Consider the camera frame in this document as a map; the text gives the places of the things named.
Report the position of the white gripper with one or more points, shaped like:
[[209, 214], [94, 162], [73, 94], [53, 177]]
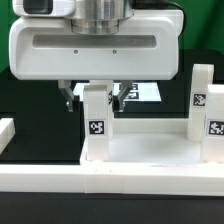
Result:
[[145, 48]]

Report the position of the white desk top tray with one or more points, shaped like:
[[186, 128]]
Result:
[[153, 142]]

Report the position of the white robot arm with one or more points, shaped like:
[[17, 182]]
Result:
[[102, 17]]

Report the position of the white front obstacle bar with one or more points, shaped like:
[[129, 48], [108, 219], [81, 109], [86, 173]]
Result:
[[202, 180]]

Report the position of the white left obstacle block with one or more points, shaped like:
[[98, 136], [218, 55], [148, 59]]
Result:
[[7, 132]]

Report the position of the white marker base plate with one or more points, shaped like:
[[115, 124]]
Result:
[[140, 92]]

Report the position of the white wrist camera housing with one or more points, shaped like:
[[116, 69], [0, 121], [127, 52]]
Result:
[[44, 8]]

